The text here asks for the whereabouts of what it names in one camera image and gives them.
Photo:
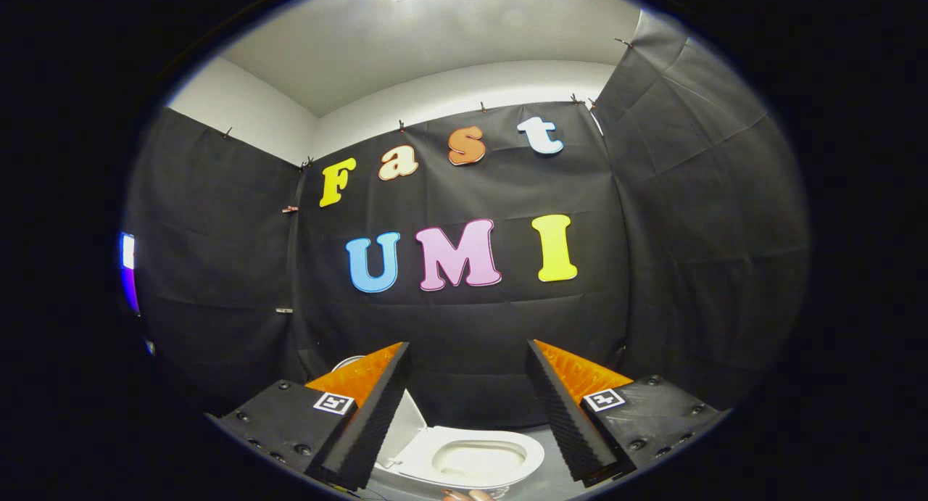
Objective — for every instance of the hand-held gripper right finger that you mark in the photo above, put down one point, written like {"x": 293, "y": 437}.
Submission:
{"x": 569, "y": 428}

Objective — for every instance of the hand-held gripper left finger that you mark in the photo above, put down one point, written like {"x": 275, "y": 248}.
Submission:
{"x": 373, "y": 421}

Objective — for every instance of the black backdrop cloth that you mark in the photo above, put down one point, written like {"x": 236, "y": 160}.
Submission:
{"x": 464, "y": 327}

